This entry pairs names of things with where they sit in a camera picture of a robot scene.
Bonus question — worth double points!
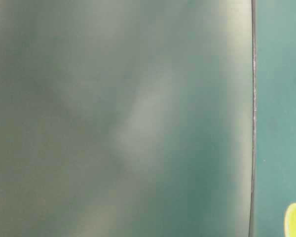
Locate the large blurred grey-green object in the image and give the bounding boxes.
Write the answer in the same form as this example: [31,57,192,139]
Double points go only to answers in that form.
[0,0,253,237]

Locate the yellow-green round object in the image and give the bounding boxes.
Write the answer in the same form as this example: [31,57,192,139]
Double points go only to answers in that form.
[284,202,296,237]

